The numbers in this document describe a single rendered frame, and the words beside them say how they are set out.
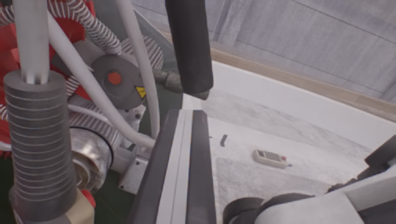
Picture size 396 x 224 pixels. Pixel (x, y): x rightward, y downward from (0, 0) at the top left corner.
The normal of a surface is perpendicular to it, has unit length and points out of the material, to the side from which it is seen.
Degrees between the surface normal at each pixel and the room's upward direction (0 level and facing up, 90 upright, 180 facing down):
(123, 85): 90
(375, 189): 90
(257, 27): 90
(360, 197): 90
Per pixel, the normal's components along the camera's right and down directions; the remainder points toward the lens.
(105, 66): 0.00, 0.52
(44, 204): 0.46, 0.49
